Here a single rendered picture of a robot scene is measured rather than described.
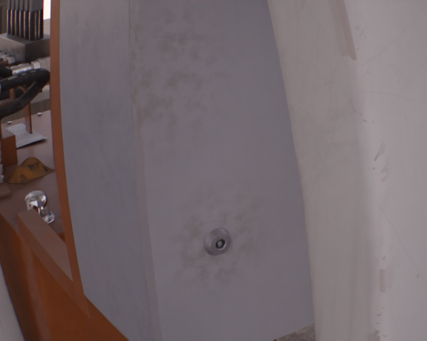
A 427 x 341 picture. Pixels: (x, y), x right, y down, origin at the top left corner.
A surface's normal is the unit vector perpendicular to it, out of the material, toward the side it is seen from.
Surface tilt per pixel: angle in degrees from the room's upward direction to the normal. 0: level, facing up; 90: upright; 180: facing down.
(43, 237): 0
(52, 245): 0
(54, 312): 90
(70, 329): 90
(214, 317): 90
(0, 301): 91
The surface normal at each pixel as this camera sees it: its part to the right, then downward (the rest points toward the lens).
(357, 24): 0.29, 0.18
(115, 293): -0.84, 0.21
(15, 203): -0.03, -0.94
